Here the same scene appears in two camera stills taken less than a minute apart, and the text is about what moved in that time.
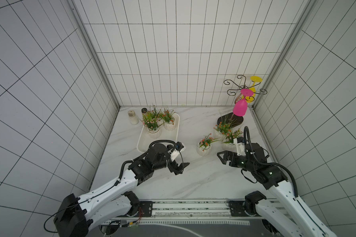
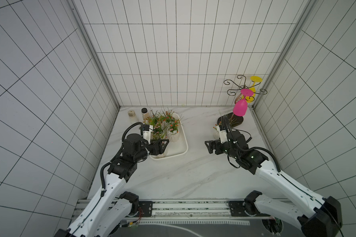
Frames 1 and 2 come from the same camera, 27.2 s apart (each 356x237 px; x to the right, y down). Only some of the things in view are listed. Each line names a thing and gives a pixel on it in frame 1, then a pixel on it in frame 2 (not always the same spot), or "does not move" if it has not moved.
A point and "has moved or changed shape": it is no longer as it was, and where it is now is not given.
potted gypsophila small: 203,147 -> 172,131
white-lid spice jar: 133,118 does not move
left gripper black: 172,168 -> 160,150
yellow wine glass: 250,98 does not move
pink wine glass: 240,107 does not move
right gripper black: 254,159 -> 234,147
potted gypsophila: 228,139 has moved or changed shape
